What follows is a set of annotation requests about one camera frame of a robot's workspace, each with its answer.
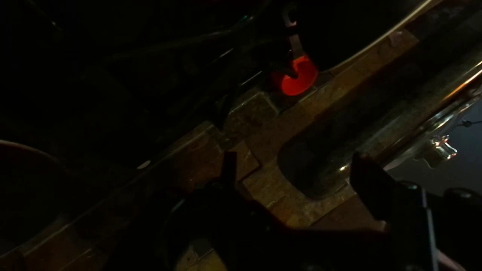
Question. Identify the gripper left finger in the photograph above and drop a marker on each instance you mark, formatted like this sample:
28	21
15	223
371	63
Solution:
226	226

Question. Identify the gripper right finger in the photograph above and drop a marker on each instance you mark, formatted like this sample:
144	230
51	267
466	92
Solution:
403	218

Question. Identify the steel pot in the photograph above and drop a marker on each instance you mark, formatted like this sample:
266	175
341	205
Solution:
380	124

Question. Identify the dark round pan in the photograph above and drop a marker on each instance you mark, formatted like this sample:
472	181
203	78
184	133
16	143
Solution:
350	30

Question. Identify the dark round bowl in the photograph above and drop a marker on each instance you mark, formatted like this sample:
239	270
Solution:
22	188

